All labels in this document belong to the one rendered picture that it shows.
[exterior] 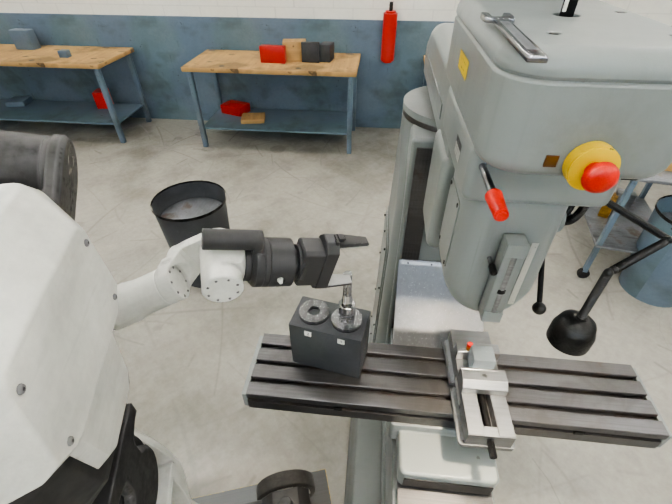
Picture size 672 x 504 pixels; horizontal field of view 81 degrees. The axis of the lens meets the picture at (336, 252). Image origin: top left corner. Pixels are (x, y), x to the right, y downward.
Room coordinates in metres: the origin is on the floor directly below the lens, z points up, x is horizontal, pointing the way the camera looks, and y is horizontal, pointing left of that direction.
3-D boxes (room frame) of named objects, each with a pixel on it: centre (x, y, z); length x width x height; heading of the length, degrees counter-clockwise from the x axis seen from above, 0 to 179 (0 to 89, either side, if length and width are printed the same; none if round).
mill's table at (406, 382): (0.67, -0.34, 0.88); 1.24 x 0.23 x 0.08; 84
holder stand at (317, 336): (0.76, 0.02, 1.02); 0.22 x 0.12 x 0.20; 73
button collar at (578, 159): (0.45, -0.32, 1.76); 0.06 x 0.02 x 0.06; 84
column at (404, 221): (1.29, -0.41, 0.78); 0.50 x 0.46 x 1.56; 174
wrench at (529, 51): (0.53, -0.21, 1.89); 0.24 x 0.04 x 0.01; 172
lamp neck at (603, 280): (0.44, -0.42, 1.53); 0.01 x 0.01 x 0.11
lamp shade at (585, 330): (0.44, -0.42, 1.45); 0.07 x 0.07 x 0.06
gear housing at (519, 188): (0.72, -0.35, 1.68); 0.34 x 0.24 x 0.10; 174
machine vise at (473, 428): (0.64, -0.42, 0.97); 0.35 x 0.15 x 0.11; 175
